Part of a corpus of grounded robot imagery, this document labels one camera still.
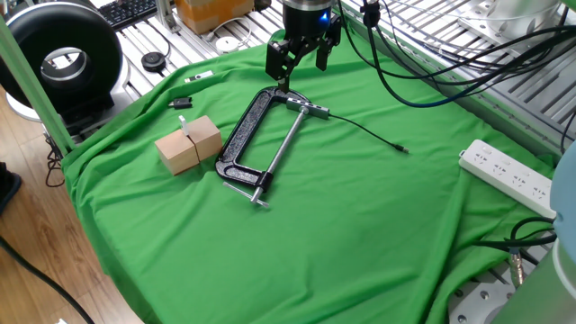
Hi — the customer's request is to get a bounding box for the black round puck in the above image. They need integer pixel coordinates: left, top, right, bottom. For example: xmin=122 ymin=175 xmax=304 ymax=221
xmin=140 ymin=51 xmax=167 ymax=73

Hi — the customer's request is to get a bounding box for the thick black floor cable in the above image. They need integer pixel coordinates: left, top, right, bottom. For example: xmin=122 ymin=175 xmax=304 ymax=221
xmin=0 ymin=236 xmax=95 ymax=324

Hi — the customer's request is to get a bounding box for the orange cardboard box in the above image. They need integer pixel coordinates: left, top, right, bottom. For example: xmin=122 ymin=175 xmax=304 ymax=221
xmin=174 ymin=0 xmax=256 ymax=36

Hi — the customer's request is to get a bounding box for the wooden block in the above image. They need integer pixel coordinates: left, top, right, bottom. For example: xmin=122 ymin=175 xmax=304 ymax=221
xmin=186 ymin=114 xmax=223 ymax=162
xmin=154 ymin=130 xmax=202 ymax=176

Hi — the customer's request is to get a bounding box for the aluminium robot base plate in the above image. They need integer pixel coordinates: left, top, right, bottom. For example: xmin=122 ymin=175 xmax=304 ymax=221
xmin=447 ymin=265 xmax=518 ymax=324

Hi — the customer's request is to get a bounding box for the white power strip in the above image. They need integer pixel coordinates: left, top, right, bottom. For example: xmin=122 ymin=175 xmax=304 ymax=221
xmin=458 ymin=139 xmax=559 ymax=221

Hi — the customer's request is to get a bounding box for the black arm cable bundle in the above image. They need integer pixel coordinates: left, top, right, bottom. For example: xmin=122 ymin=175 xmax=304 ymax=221
xmin=336 ymin=0 xmax=576 ymax=109

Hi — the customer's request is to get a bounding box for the black round duct fan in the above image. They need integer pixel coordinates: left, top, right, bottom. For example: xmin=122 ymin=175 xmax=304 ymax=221
xmin=0 ymin=1 xmax=131 ymax=136

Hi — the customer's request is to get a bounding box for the black C-clamp steel screw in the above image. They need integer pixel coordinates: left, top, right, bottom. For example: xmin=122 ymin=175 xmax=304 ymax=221
xmin=214 ymin=86 xmax=311 ymax=209

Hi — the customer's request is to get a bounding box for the dark blue shoe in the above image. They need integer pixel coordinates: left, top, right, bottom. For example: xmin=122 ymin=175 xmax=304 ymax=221
xmin=0 ymin=161 xmax=23 ymax=215

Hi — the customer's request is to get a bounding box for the green cloth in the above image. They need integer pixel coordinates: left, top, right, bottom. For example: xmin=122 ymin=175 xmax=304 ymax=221
xmin=61 ymin=20 xmax=562 ymax=324

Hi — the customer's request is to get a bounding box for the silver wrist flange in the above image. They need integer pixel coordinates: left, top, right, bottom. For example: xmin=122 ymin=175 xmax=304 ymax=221
xmin=282 ymin=0 xmax=333 ymax=11

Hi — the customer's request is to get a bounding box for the green frame post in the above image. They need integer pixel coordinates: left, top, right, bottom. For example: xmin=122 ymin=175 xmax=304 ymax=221
xmin=0 ymin=17 xmax=77 ymax=157

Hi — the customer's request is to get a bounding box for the black keyboard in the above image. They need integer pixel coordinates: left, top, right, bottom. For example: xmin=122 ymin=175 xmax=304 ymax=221
xmin=96 ymin=0 xmax=158 ymax=32

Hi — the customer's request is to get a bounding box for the thin black wire loop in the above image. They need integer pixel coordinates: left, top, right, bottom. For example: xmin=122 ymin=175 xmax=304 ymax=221
xmin=43 ymin=134 xmax=67 ymax=188

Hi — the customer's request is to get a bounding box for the aluminium mounting plate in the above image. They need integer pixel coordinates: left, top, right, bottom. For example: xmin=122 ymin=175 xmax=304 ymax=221
xmin=458 ymin=0 xmax=563 ymax=46

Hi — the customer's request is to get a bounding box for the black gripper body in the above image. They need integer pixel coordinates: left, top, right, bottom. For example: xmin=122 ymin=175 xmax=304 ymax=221
xmin=282 ymin=7 xmax=333 ymax=44

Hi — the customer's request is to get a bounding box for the aluminium extrusion post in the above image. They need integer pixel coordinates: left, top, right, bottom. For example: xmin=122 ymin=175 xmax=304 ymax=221
xmin=155 ymin=0 xmax=181 ymax=33

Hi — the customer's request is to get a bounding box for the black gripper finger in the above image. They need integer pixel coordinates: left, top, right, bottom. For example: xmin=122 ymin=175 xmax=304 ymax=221
xmin=265 ymin=35 xmax=316 ymax=95
xmin=314 ymin=15 xmax=343 ymax=72

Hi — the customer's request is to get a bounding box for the small black clip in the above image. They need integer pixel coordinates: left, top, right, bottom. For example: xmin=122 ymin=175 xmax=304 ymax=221
xmin=168 ymin=96 xmax=194 ymax=111

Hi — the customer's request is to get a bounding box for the white round puck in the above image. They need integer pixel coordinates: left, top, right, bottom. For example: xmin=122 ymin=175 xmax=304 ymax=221
xmin=214 ymin=36 xmax=240 ymax=55

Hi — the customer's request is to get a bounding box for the black and white USB stick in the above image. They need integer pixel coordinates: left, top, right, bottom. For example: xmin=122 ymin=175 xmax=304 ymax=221
xmin=184 ymin=69 xmax=215 ymax=85

